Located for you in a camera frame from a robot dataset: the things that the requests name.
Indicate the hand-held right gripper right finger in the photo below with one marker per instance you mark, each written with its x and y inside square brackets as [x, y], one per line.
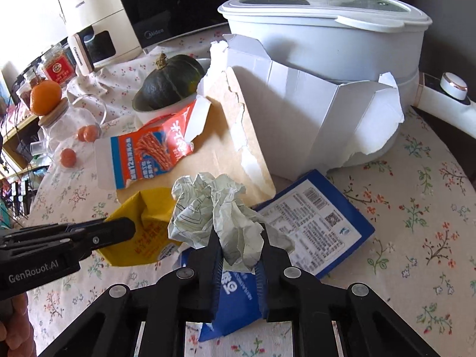
[262, 290]

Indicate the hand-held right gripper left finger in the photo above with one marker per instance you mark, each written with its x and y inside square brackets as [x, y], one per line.
[216, 290]

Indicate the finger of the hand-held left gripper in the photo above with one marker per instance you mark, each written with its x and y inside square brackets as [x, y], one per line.
[111, 236]
[74, 227]

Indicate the yellow snack packet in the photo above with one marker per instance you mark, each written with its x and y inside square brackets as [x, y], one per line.
[148, 227]

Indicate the white paper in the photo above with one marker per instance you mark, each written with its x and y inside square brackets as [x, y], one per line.
[223, 215]

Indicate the person's left hand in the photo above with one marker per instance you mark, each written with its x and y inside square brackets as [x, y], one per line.
[15, 334]

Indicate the small orange fruit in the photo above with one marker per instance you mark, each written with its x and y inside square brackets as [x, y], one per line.
[81, 134]
[68, 157]
[92, 133]

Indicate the blue and white carton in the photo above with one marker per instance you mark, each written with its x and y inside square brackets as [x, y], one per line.
[316, 223]

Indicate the small clear cup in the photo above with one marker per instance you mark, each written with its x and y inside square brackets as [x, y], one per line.
[39, 148]

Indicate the orange and white carton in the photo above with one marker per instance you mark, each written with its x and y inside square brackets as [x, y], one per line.
[148, 152]

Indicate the glass jar with wooden lid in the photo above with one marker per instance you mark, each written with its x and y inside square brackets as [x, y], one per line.
[70, 122]

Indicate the white bowl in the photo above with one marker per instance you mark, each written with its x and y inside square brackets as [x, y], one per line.
[148, 117]

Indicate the large orange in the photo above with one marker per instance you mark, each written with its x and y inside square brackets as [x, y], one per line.
[45, 96]

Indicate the floral tablecloth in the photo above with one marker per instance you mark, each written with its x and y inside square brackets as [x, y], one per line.
[409, 230]

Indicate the red label glass jar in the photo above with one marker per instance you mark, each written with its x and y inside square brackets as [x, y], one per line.
[57, 67]

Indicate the dark green pumpkin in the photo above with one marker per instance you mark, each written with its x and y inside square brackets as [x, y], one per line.
[167, 81]

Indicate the torn white cardboard box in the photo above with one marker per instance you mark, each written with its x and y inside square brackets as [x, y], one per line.
[297, 119]

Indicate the white air fryer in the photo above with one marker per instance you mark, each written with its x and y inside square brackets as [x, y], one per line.
[96, 11]

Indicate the black microwave oven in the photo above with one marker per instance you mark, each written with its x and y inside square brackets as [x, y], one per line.
[178, 3]

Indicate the white electric pot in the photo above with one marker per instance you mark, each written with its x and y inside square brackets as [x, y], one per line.
[334, 55]

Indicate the white pot lid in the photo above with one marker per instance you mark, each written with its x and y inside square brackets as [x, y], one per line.
[323, 0]

